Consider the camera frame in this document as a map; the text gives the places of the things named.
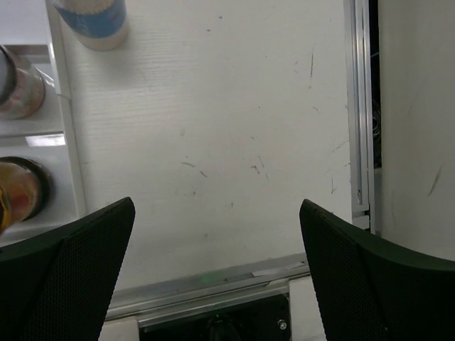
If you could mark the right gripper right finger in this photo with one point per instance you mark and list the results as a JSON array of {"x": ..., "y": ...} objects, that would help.
[{"x": 368, "y": 288}]

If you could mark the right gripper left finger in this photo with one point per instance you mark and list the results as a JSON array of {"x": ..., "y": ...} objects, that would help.
[{"x": 58, "y": 285}]

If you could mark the red-lid sauce jar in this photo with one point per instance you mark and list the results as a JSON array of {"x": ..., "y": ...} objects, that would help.
[{"x": 26, "y": 188}]

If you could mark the small silver-lid jar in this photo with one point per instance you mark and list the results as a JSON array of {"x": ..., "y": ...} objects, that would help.
[{"x": 22, "y": 86}]

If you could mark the tall blue-label bottle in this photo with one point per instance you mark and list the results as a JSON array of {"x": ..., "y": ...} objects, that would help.
[{"x": 98, "y": 25}]

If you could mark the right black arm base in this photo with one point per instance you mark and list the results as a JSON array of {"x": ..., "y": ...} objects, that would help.
[{"x": 263, "y": 319}]

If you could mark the white three-compartment tray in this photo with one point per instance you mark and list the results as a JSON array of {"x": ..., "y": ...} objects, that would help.
[{"x": 32, "y": 30}]

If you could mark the aluminium right rail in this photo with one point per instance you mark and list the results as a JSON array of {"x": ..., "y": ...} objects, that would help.
[{"x": 360, "y": 113}]

